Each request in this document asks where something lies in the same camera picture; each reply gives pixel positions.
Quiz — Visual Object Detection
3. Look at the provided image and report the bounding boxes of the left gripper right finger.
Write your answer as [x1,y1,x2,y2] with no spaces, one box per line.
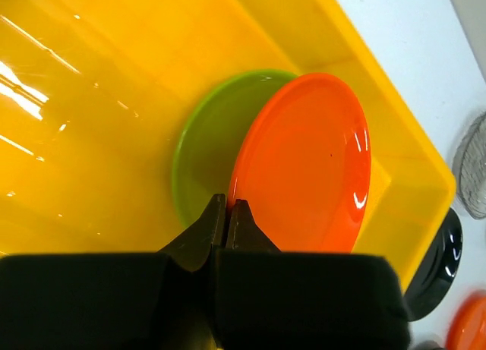
[211,200,410,349]

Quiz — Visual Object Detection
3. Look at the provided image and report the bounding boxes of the clear glass plate left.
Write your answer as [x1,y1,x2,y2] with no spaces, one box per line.
[453,112,485,220]

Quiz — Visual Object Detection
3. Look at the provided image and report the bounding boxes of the yellow plastic bin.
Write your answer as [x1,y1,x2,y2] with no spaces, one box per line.
[1,0,456,286]

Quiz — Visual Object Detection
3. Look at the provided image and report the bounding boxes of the orange plate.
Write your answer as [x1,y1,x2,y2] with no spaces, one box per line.
[446,291,485,350]
[228,73,371,253]

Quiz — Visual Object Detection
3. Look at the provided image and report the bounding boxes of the orange plate front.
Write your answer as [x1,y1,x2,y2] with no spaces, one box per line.
[228,73,371,253]

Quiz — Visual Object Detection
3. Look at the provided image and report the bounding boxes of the orange plate back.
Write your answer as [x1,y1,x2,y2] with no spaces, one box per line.
[446,291,485,350]

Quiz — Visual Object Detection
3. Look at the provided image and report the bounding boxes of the green plate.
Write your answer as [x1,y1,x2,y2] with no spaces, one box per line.
[171,69,297,227]

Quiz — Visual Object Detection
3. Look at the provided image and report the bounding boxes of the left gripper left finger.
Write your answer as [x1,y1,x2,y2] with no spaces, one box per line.
[1,194,226,349]

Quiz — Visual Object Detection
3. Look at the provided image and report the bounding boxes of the black plate near bin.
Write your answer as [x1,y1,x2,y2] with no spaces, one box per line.
[404,209,463,321]

